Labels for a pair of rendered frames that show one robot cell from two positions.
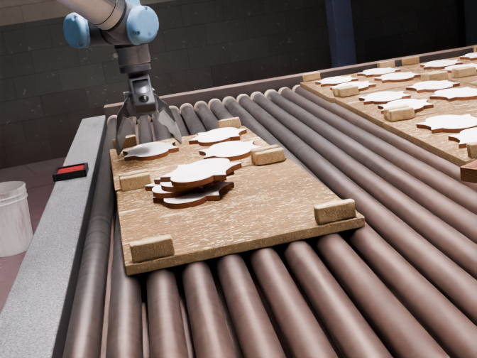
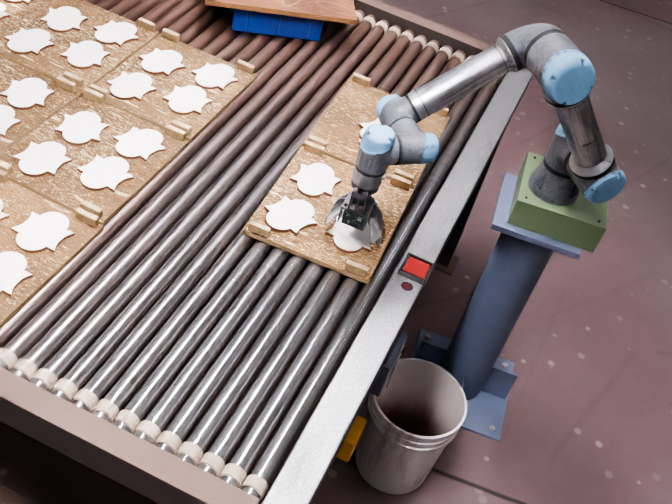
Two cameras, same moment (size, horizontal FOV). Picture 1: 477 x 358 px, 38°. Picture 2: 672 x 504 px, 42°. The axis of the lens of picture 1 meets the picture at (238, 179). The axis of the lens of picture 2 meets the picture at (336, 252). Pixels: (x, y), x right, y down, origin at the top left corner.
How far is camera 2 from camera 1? 3.50 m
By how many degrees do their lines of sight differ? 119
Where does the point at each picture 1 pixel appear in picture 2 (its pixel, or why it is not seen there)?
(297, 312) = (414, 69)
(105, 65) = not seen: outside the picture
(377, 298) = (389, 59)
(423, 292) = (376, 52)
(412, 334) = (397, 47)
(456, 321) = (384, 42)
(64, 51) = not seen: outside the picture
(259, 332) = (430, 71)
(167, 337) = not seen: hidden behind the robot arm
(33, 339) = (491, 115)
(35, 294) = (484, 138)
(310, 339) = (420, 61)
